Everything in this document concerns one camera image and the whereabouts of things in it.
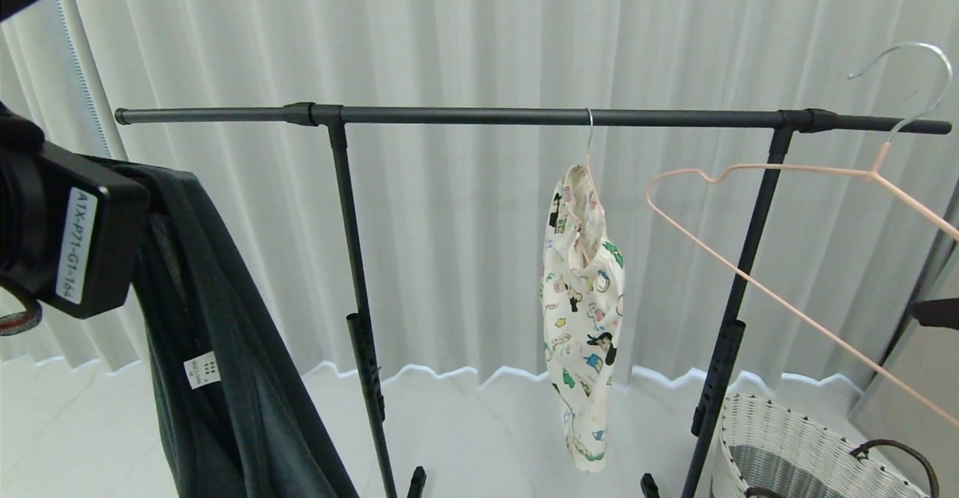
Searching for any black clothes rack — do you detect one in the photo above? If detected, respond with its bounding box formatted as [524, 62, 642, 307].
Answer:
[115, 101, 952, 498]

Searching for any white laundry basket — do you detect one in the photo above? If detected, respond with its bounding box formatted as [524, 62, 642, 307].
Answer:
[710, 394, 941, 498]

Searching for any dark green garment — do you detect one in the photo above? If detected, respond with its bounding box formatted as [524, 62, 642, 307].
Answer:
[112, 161, 359, 498]

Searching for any cream printed garment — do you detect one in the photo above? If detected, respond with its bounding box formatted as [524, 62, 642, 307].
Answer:
[541, 164, 626, 474]

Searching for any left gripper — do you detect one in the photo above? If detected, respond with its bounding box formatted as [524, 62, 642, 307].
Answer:
[0, 141, 151, 320]

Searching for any pink clothes hanger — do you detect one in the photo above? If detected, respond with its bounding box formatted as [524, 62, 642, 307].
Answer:
[645, 41, 959, 429]
[583, 108, 602, 207]

